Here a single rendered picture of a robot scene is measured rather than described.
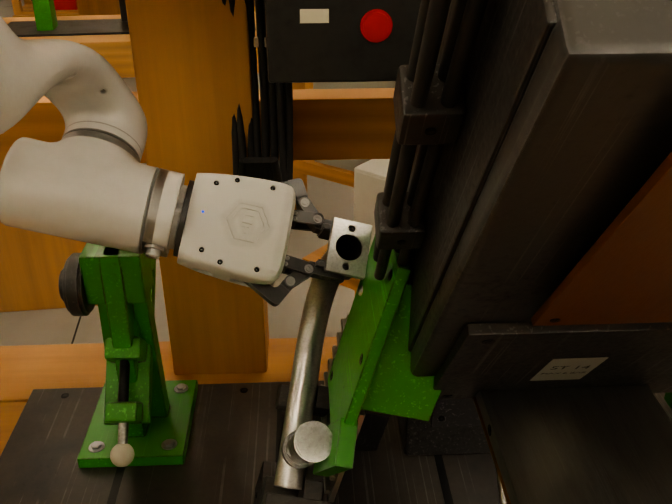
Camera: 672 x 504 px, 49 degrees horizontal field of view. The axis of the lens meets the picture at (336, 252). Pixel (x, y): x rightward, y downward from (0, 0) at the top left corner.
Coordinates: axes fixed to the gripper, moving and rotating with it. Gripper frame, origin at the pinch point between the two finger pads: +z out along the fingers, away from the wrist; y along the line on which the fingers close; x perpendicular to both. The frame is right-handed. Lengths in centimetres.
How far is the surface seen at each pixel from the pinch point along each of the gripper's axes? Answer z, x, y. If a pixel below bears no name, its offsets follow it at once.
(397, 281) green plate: 3.1, -13.0, -5.3
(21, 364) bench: -36, 52, -13
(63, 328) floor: -58, 221, 15
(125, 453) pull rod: -16.5, 22.7, -22.5
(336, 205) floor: 47, 276, 109
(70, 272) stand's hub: -26.8, 16.8, -4.1
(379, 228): -0.8, -20.0, -3.6
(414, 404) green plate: 9.1, -3.2, -13.8
